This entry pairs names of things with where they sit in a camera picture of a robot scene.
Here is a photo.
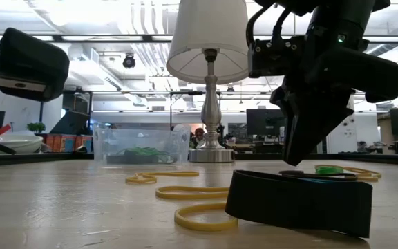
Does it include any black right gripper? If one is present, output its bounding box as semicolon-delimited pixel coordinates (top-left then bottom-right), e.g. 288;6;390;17
269;33;398;167

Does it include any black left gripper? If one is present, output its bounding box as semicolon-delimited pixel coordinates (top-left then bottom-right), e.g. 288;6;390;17
0;27;70;102

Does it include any yellow rubber band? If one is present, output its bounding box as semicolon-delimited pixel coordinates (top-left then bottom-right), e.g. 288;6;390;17
125;174;158;185
174;203;239;233
142;171;200;178
314;164;383;183
155;185;231;201

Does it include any thin dark rubber band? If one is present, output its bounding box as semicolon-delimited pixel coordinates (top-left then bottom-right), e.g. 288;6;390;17
278;169;359;182

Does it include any large wide black rubber band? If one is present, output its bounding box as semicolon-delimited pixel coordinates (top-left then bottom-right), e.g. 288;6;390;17
225;171;373;240

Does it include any clear plastic bin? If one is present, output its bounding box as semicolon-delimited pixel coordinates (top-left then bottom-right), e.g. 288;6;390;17
93;123;192;165

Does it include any white pillar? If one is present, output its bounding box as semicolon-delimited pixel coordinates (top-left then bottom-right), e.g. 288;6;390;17
325;98;358;154

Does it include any small green potted plant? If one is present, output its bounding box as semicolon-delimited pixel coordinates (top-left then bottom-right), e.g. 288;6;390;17
26;122;47;134

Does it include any dark teal box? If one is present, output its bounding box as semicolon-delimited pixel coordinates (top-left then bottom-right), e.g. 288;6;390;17
49;110;91;136

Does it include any white bowl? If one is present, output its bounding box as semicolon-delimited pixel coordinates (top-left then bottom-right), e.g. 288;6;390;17
0;133;44;154

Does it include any orange printed box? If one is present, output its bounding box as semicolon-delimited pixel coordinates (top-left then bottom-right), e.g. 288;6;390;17
44;133;93;154

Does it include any white shade silver table lamp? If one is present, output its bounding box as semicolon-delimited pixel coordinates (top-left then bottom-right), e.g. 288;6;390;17
166;0;252;164

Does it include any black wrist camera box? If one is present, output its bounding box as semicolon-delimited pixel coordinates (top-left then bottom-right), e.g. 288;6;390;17
248;35;307;79

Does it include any black table edge rail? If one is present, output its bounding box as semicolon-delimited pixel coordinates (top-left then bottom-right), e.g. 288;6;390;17
0;151;398;167

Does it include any black ceiling camera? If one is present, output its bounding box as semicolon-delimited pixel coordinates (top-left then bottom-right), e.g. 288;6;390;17
122;53;137;70

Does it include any black metal frame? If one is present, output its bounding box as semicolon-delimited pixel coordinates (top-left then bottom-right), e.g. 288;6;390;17
38;89;221;135

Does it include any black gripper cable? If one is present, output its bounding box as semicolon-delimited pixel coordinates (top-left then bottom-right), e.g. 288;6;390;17
245;5;272;48
271;7;292;44

